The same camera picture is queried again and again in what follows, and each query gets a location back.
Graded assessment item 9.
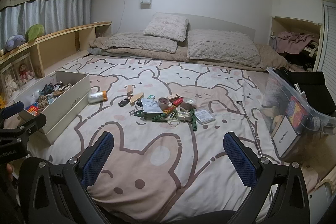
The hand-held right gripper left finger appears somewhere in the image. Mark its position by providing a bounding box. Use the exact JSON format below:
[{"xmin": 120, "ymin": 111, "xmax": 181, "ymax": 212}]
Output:
[{"xmin": 18, "ymin": 131, "xmax": 115, "ymax": 224}]

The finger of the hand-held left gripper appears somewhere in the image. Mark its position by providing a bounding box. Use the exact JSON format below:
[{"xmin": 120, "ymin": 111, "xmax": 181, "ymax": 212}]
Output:
[
  {"xmin": 0, "ymin": 101, "xmax": 25, "ymax": 122},
  {"xmin": 0, "ymin": 114, "xmax": 47, "ymax": 147}
]

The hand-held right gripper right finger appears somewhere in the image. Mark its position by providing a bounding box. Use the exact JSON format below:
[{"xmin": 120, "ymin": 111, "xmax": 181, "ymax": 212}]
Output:
[{"xmin": 223, "ymin": 132, "xmax": 311, "ymax": 224}]

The white shoe box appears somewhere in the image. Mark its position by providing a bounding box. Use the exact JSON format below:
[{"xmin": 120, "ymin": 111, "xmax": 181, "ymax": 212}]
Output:
[{"xmin": 14, "ymin": 70, "xmax": 91, "ymax": 145}]

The round white tin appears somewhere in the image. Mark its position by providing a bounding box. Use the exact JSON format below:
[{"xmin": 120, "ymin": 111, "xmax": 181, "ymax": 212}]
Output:
[{"xmin": 175, "ymin": 108, "xmax": 191, "ymax": 122}]

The person's left hand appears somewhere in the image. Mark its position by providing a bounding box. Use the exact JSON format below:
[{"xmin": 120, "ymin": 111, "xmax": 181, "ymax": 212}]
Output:
[{"xmin": 6, "ymin": 163, "xmax": 14, "ymax": 182}]

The white doll in clear box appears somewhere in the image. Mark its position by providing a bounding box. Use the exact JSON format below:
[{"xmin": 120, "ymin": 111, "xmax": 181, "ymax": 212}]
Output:
[{"xmin": 0, "ymin": 67, "xmax": 19, "ymax": 98}]

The metal telescopic back scratcher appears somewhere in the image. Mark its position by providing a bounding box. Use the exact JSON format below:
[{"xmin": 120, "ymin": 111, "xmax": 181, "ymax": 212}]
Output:
[{"xmin": 231, "ymin": 101, "xmax": 264, "ymax": 159}]

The red doll in clear box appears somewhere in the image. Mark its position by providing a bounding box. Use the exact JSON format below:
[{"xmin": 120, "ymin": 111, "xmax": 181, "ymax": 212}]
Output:
[{"xmin": 14, "ymin": 56, "xmax": 36, "ymax": 85}]

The white printed box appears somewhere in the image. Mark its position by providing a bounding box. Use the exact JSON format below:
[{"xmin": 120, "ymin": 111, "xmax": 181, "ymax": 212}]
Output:
[{"xmin": 272, "ymin": 118, "xmax": 298, "ymax": 159}]

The clear labelled plastic box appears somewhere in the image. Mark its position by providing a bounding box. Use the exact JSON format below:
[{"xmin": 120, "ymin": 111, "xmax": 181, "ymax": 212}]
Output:
[{"xmin": 196, "ymin": 109, "xmax": 215, "ymax": 124}]

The plastic film roll orange cap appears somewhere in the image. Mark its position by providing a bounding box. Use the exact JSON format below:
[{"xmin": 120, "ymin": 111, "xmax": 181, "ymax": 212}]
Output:
[{"xmin": 88, "ymin": 91, "xmax": 108, "ymax": 104}]

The purple plush toy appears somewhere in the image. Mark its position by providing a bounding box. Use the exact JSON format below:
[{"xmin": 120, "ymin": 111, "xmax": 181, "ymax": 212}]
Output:
[{"xmin": 5, "ymin": 34, "xmax": 27, "ymax": 52}]

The printed bunny blanket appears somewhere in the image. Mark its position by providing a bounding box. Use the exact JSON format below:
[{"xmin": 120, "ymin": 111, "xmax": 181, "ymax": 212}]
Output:
[{"xmin": 26, "ymin": 55, "xmax": 323, "ymax": 216}]

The colourful box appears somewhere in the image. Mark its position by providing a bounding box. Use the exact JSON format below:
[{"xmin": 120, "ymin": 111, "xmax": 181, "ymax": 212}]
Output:
[{"xmin": 285, "ymin": 97, "xmax": 309, "ymax": 135}]

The white printed pouch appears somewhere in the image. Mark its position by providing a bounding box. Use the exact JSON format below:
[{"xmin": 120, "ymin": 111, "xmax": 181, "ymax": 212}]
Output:
[{"xmin": 141, "ymin": 98, "xmax": 162, "ymax": 115}]

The clear storage bin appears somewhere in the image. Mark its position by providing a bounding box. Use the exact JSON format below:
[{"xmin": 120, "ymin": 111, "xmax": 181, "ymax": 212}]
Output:
[{"xmin": 264, "ymin": 67, "xmax": 336, "ymax": 159}]

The green plush toy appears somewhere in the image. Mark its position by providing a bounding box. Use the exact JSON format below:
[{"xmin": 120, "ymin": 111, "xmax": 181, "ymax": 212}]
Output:
[{"xmin": 25, "ymin": 24, "xmax": 46, "ymax": 42}]

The beige tape roll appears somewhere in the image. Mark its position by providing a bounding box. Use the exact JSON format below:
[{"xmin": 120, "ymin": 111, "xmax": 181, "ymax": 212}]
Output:
[{"xmin": 157, "ymin": 97, "xmax": 170, "ymax": 110}]

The white plastic device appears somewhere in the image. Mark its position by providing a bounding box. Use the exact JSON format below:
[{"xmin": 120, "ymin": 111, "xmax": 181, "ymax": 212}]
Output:
[{"xmin": 307, "ymin": 177, "xmax": 336, "ymax": 214}]

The wooden shelf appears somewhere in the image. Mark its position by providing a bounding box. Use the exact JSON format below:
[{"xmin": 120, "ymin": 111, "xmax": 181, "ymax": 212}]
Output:
[{"xmin": 0, "ymin": 21, "xmax": 113, "ymax": 109}]

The grey curtain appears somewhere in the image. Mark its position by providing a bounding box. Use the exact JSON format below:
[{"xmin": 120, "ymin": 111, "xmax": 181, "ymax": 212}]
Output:
[{"xmin": 0, "ymin": 0, "xmax": 93, "ymax": 50}]

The dark cloth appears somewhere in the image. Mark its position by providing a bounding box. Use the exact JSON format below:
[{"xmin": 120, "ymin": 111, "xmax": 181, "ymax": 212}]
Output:
[{"xmin": 289, "ymin": 71, "xmax": 327, "ymax": 104}]

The beige quilt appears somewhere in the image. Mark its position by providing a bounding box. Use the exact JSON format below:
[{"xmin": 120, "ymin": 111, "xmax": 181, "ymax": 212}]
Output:
[{"xmin": 88, "ymin": 35, "xmax": 289, "ymax": 72}]

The pink cloth pile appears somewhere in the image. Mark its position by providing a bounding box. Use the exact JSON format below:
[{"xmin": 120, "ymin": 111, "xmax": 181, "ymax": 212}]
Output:
[{"xmin": 272, "ymin": 31, "xmax": 319, "ymax": 55}]

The fluffy grey pillow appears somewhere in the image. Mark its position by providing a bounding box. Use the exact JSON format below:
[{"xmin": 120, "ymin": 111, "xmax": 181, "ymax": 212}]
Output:
[{"xmin": 143, "ymin": 13, "xmax": 190, "ymax": 42}]

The white louvred door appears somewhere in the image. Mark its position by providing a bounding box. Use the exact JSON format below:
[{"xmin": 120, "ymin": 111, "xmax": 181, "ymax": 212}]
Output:
[{"xmin": 314, "ymin": 0, "xmax": 336, "ymax": 72}]

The braided rope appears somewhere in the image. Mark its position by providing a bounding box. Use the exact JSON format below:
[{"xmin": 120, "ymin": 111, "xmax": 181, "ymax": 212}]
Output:
[{"xmin": 37, "ymin": 95, "xmax": 51, "ymax": 108}]

